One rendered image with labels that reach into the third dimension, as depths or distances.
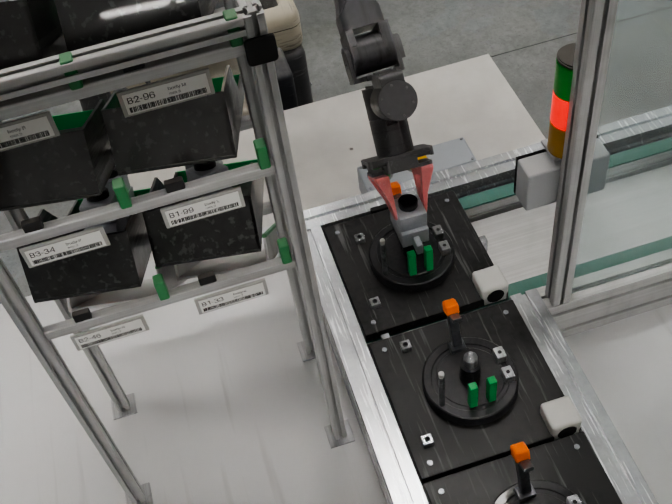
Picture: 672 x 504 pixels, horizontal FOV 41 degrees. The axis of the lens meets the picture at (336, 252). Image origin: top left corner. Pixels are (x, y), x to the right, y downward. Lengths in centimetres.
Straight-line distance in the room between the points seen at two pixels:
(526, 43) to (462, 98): 156
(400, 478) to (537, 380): 25
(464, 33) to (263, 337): 217
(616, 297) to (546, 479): 36
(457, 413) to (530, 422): 10
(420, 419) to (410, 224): 29
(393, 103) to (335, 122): 64
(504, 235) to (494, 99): 42
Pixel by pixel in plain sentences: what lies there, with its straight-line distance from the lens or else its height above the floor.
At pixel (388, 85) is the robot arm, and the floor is 131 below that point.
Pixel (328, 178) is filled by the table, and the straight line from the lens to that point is 180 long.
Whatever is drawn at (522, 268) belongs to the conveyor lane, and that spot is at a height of 92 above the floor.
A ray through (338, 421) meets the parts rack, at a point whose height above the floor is 91.
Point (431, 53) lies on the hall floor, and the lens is 345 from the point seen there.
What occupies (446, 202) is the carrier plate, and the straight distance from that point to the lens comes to 158.
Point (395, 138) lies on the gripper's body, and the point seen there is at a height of 121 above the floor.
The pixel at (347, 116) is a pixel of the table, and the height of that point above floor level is 86.
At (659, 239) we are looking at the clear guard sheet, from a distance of 148.
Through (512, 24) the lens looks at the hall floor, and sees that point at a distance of 358.
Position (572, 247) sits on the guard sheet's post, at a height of 110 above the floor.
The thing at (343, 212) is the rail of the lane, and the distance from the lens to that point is 159.
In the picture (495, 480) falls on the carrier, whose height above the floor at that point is 97.
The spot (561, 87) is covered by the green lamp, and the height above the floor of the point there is 138.
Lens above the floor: 214
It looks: 50 degrees down
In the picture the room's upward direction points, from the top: 9 degrees counter-clockwise
